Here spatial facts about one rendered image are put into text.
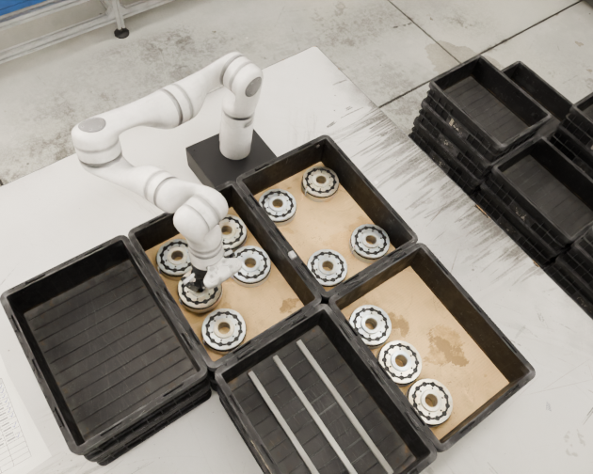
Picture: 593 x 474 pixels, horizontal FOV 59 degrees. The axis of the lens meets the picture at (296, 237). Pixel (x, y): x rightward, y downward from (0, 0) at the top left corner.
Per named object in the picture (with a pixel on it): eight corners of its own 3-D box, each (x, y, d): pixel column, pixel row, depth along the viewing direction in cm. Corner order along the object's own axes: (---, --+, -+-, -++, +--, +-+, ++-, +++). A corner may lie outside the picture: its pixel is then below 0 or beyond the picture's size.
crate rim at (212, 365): (126, 236, 127) (124, 231, 125) (233, 183, 138) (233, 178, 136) (211, 374, 113) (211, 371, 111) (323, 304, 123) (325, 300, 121)
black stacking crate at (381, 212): (234, 203, 146) (234, 180, 136) (321, 159, 156) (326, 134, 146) (318, 317, 132) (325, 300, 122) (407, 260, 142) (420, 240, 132)
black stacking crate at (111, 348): (18, 314, 125) (-2, 295, 116) (133, 256, 136) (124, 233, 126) (88, 464, 111) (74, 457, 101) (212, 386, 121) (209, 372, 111)
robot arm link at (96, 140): (58, 123, 108) (157, 79, 122) (71, 161, 115) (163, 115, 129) (85, 141, 104) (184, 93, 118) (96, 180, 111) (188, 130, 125)
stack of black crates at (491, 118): (398, 152, 246) (428, 80, 207) (443, 126, 257) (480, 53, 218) (458, 213, 232) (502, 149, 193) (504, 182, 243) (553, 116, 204)
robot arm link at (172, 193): (230, 192, 97) (179, 162, 103) (196, 223, 94) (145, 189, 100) (236, 215, 103) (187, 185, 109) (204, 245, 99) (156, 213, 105)
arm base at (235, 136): (214, 141, 160) (216, 101, 145) (241, 132, 163) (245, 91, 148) (228, 164, 156) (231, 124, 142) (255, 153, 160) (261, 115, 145)
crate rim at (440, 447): (324, 304, 123) (325, 300, 121) (419, 244, 134) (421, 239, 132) (438, 456, 109) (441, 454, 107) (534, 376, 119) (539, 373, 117)
